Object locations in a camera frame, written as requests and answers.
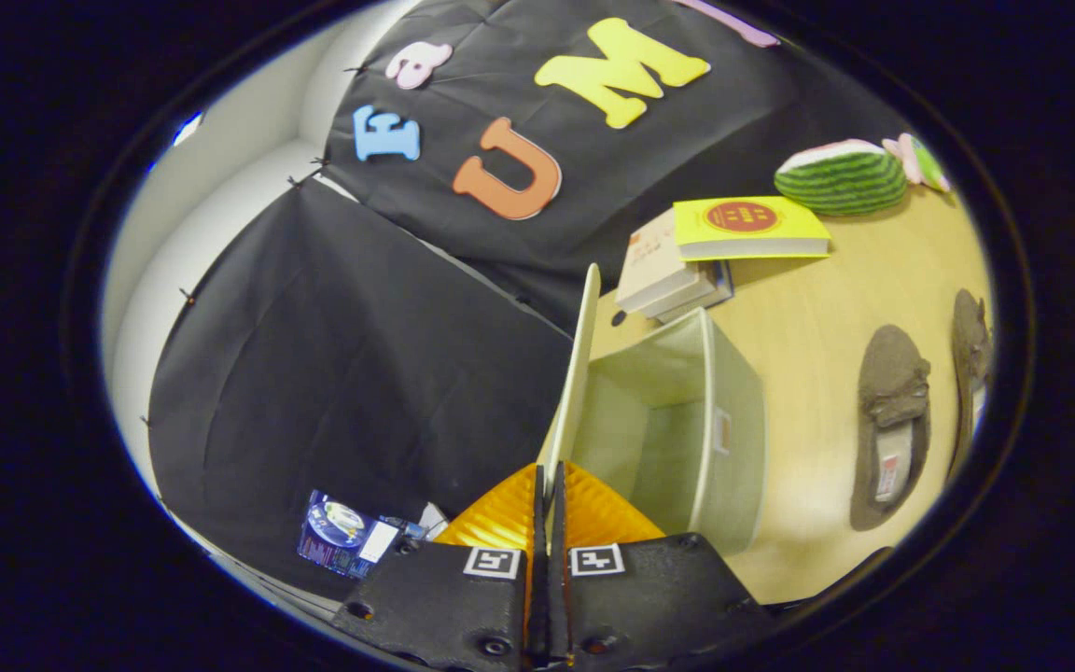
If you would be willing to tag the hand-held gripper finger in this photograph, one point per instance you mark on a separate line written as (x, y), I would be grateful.
(538, 597)
(560, 607)

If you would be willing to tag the pale green fabric storage box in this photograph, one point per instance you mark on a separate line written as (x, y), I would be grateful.
(733, 448)

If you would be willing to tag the brown fuzzy shoe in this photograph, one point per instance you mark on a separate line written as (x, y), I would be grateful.
(970, 345)
(892, 373)

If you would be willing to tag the blue printed box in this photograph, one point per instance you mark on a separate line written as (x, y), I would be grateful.
(337, 537)

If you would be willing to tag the white plastic item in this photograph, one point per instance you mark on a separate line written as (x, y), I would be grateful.
(433, 521)

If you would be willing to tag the black backdrop cloth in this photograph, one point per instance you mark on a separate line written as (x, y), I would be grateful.
(342, 373)

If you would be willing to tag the white book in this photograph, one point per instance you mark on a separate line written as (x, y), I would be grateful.
(687, 297)

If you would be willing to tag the beige cover book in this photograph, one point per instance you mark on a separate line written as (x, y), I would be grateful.
(654, 261)

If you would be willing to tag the blue cover book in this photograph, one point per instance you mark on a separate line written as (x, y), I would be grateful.
(721, 285)

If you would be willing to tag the yellow book with red circle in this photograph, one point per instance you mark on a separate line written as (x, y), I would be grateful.
(743, 219)

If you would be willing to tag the green striped watermelon plush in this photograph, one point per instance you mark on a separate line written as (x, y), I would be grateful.
(841, 182)

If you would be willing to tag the pink and green plush toy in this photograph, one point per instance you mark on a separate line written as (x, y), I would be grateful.
(920, 163)

